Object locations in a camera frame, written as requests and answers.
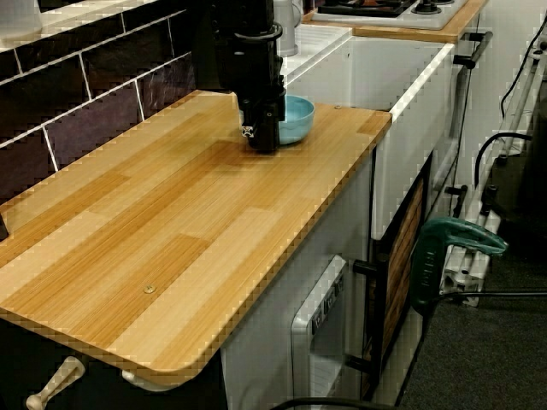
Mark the white bracket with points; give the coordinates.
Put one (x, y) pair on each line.
(145, 380)

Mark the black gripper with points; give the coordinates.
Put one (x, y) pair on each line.
(258, 68)

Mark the light blue bowl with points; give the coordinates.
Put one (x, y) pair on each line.
(299, 124)

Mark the white toy kitchen sink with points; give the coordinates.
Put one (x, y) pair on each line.
(384, 72)

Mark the black framed wooden door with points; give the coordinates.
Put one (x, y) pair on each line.
(401, 256)

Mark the dark tall pillar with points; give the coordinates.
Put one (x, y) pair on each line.
(209, 51)

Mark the black stove knob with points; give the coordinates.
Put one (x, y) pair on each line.
(427, 6)

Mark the black floor box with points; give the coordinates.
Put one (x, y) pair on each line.
(521, 192)

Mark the black upright panel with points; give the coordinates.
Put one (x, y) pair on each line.
(3, 226)

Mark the white dispenser panel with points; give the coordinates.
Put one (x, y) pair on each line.
(320, 341)

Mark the white toy kitchen cabinet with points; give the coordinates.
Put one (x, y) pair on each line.
(273, 307)

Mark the pale grey toy faucet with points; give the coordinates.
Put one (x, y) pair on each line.
(288, 38)

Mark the white toy stove top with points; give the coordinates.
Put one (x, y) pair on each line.
(427, 21)

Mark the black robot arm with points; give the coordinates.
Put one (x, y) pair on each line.
(256, 13)

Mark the aluminium frame rail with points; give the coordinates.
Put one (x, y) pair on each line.
(466, 273)

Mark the white toy oven cabinet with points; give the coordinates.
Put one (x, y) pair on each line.
(483, 98)

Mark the black stove grate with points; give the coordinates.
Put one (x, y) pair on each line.
(363, 9)

